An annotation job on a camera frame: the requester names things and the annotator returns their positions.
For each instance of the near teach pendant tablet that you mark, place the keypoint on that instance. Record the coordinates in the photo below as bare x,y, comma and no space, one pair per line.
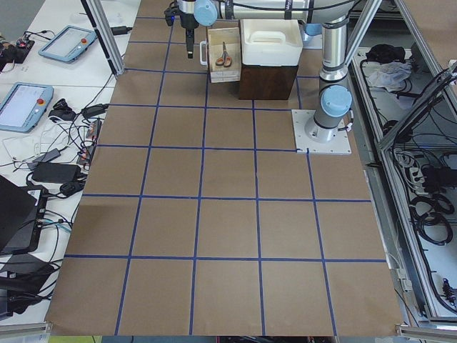
24,105

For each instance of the black laptop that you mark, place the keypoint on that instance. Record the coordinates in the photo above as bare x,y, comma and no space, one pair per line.
21,210

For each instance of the aluminium frame post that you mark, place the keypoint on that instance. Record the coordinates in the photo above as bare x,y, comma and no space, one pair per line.
95,12

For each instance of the black power adapter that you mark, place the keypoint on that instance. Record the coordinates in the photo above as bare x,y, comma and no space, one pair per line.
120,30

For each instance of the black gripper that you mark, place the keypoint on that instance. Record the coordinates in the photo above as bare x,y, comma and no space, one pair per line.
188,21

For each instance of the teach pendant tablet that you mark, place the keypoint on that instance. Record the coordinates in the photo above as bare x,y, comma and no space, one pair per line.
69,44
24,105

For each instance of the large black power brick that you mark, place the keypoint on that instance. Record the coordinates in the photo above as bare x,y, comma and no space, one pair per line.
56,173

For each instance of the far teach pendant tablet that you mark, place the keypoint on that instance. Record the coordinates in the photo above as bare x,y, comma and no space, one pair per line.
69,44

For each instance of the dark brown wooden cabinet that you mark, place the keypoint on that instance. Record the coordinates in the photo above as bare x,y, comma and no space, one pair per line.
266,82

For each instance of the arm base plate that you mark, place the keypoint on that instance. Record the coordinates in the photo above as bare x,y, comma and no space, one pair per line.
312,139

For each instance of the white foam tray box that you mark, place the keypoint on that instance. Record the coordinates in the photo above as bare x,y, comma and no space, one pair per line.
270,42

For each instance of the wooden drawer with white handle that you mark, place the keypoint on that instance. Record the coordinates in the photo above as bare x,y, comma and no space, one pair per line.
220,53

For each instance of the grey orange scissors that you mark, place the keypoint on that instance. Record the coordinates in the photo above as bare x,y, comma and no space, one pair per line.
225,59

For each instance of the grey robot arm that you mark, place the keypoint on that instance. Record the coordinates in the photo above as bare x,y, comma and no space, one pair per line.
326,18

